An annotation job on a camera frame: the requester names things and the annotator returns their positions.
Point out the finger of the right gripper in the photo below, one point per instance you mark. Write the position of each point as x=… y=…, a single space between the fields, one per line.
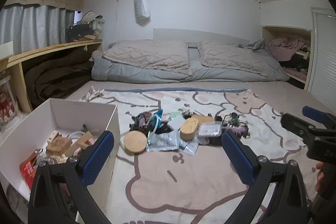
x=306 y=131
x=327 y=119

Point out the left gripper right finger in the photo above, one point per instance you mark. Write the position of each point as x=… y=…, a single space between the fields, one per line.
x=288 y=203

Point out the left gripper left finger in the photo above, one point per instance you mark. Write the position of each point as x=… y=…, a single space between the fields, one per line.
x=47 y=204

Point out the purple crochet piece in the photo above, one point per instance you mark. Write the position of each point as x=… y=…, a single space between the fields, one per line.
x=241 y=131

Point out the white blue medicine pouch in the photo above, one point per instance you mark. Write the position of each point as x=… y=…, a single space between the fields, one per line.
x=163 y=142

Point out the person's right hand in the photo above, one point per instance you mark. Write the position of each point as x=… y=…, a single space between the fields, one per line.
x=320 y=176

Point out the engraved wooden block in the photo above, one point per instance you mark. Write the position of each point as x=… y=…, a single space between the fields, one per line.
x=59 y=145

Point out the plain wooden block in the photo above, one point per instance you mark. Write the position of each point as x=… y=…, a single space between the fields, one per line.
x=85 y=141

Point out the white louvered door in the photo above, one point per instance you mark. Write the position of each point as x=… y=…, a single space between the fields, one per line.
x=321 y=83

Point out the red snack packet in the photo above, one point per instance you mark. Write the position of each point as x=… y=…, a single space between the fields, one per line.
x=28 y=169

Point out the white cardboard shoe box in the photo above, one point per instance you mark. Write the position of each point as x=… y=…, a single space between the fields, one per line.
x=69 y=119

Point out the round wooden lid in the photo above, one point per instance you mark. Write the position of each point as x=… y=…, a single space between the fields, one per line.
x=135 y=142

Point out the pink clothes pile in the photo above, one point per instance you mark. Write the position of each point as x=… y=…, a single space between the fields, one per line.
x=283 y=49

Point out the dark brown crochet bundle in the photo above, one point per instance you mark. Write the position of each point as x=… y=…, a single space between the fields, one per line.
x=141 y=122

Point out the clear jar red doll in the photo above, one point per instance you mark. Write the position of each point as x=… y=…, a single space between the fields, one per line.
x=10 y=113

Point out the clear plastic pill case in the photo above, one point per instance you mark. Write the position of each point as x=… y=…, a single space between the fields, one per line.
x=209 y=130

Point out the blue foil packet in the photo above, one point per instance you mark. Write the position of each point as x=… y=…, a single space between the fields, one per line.
x=157 y=117

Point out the dark brown folded blanket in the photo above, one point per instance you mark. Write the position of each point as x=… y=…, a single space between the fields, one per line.
x=58 y=75

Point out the oval wooden box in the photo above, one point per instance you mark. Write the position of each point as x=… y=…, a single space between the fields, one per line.
x=189 y=129
x=202 y=119

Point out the right beige quilted pillow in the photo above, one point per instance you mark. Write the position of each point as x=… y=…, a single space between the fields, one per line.
x=216 y=55

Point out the beige quilted pillow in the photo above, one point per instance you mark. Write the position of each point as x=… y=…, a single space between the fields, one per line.
x=216 y=55
x=165 y=55

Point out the grey folded duvet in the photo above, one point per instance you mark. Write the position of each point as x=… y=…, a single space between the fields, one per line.
x=106 y=70

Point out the clear zip pouch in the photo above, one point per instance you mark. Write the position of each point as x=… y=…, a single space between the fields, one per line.
x=189 y=147

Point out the white square compact case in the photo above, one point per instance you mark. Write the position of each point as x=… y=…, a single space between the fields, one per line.
x=176 y=123

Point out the wooden shelf unit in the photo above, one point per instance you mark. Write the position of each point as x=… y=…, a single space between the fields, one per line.
x=14 y=65

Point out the white foam block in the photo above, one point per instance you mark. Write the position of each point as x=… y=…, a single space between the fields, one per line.
x=6 y=50

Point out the left beige quilted pillow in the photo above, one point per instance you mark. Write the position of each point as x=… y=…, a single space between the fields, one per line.
x=165 y=55

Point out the grey curtain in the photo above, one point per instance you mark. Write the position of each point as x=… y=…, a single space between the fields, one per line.
x=31 y=27

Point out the white cap hat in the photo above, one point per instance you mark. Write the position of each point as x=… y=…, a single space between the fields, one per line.
x=89 y=16

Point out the white hanging paper bag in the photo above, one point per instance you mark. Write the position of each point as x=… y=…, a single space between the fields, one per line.
x=142 y=9

